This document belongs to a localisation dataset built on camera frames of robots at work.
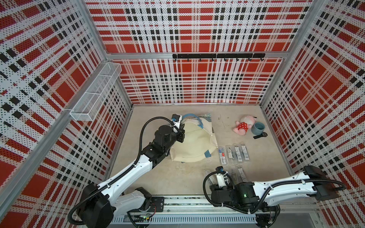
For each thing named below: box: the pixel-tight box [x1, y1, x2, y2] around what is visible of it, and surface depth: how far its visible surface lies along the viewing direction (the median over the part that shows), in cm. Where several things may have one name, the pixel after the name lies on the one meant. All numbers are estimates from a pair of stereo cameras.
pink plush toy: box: [232, 115, 258, 136], surface depth 103 cm
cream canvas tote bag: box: [169, 113, 219, 163], surface depth 88 cm
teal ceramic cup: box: [250, 122, 266, 136], surface depth 103 cm
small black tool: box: [252, 132, 269, 140], surface depth 103 cm
